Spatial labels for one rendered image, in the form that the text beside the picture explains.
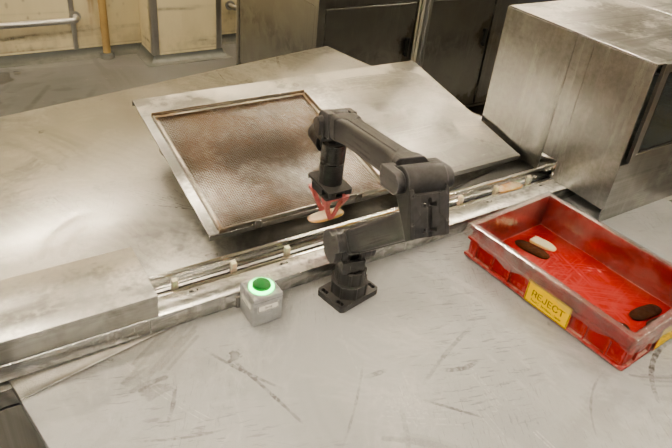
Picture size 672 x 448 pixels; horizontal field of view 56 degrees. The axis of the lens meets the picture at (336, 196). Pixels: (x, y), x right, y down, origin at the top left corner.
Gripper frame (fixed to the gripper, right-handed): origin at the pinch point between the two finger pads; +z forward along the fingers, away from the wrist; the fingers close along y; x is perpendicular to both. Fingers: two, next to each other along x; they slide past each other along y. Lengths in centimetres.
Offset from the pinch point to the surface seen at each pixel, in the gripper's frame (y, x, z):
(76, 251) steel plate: 25, 54, 12
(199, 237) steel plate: 17.7, 25.8, 12.2
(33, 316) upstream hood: -5, 67, 2
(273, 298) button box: -17.1, 22.9, 4.8
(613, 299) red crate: -48, -54, 11
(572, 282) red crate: -39, -50, 11
